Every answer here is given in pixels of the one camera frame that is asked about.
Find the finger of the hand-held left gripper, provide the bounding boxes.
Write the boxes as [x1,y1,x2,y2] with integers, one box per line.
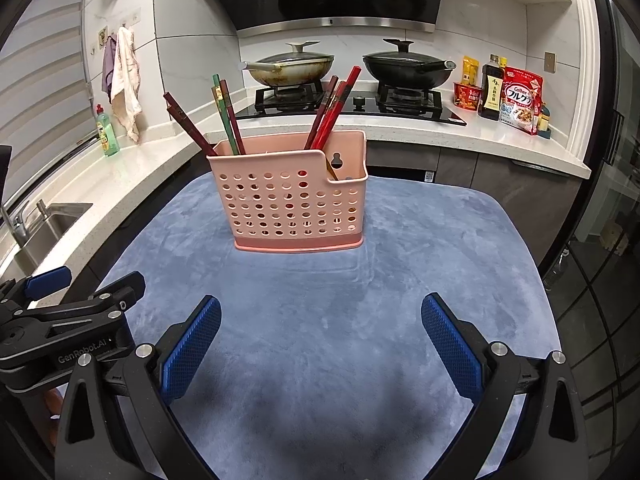
[0,271,147,342]
[0,266,72,312]

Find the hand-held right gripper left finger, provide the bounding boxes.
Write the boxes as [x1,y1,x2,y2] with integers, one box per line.
[54,294,236,480]

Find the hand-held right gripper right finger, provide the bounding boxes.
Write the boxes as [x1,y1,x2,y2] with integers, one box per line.
[421,292,591,480]

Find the pink perforated utensil basket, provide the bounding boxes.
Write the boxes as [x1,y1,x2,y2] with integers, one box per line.
[206,131,369,255]

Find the dark red chopstick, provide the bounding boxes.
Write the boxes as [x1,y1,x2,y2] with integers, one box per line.
[166,105,213,156]
[163,92,218,157]

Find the green chopstick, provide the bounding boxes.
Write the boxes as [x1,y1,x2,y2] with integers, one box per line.
[211,74,238,157]

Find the maroon chopstick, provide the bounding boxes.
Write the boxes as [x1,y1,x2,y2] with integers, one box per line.
[310,80,348,151]
[220,79,247,157]

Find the bright red chopstick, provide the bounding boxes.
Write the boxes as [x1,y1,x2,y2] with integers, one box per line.
[314,87,353,151]
[319,65,363,151]

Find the brown chopstick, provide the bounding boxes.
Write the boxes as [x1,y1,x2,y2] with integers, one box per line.
[304,75,340,151]

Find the person's left hand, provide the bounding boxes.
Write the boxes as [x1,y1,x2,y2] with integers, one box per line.
[42,389,65,456]

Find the stainless steel sink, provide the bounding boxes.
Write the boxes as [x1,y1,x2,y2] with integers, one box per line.
[0,202,95,282]

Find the chrome faucet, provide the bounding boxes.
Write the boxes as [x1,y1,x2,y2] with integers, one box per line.
[0,202,29,246]

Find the blue plush mat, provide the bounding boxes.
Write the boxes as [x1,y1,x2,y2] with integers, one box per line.
[50,170,563,480]

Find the green dish soap bottle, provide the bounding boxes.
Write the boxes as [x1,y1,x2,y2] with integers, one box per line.
[95,104,120,158]

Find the dark base cabinets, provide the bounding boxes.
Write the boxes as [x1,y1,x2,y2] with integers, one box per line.
[365,140,587,267]

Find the window blind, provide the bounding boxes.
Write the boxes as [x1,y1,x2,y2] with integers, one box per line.
[0,0,89,202]

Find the white hanging towel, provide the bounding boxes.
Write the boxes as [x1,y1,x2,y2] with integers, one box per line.
[110,26,142,144]

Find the purple hanging cloth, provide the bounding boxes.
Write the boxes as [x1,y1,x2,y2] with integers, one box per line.
[101,34,119,96]

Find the glass door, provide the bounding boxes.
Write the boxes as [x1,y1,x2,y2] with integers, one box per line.
[540,0,640,480]

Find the small teal holder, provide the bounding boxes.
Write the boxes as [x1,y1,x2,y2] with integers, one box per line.
[532,101,554,140]

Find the orange snack packet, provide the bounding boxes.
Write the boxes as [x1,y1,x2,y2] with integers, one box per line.
[453,82,484,111]

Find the red cereal bag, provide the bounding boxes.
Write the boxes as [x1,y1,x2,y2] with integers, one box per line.
[499,66,545,136]

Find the dark soy sauce bottle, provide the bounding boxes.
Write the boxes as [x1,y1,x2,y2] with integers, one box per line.
[477,54,506,122]

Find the black gas stove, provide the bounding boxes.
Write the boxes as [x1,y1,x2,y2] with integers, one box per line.
[235,85,469,127]

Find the black wok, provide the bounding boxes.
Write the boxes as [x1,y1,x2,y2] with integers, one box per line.
[362,57,457,90]

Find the beige wok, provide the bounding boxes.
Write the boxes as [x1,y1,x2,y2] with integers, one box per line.
[243,55,335,87]

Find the black pan lid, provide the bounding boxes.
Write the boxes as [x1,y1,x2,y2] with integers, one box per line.
[363,38,442,69]

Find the glass pan lid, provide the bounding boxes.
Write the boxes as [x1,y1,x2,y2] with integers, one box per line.
[250,40,334,69]

